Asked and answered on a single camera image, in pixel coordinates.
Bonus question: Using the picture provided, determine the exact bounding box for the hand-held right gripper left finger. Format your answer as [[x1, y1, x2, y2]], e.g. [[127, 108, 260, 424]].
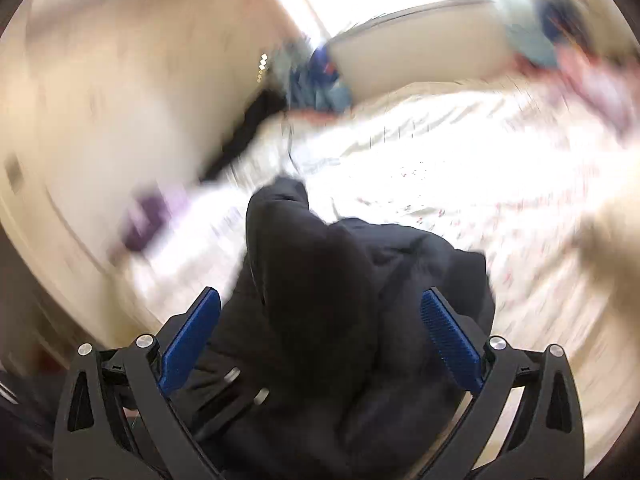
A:
[[51, 286, 223, 480]]

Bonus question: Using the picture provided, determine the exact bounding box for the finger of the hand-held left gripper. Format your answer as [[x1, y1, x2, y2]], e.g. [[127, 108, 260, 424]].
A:
[[192, 366, 273, 443]]

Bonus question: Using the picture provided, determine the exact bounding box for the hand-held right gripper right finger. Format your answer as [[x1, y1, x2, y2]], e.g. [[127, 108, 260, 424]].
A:
[[419, 287, 586, 480]]

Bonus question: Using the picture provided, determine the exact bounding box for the black puffer jacket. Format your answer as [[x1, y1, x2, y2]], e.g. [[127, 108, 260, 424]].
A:
[[165, 175, 498, 480]]

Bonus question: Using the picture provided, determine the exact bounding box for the purple cloth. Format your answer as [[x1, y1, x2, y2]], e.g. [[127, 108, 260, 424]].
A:
[[107, 182, 193, 263]]

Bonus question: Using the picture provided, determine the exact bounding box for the white floral quilt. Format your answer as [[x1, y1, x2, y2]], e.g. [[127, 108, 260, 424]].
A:
[[130, 80, 640, 461]]

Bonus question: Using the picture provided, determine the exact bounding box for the black cloth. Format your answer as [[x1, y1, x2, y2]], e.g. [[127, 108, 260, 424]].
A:
[[199, 89, 288, 183]]

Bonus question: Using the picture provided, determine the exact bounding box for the blue patterned cloth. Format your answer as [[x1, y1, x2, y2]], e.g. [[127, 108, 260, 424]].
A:
[[490, 0, 591, 73], [270, 35, 353, 113]]

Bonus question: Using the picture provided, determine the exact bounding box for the pink floral cloth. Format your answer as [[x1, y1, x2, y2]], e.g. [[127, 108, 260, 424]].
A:
[[515, 45, 640, 133]]

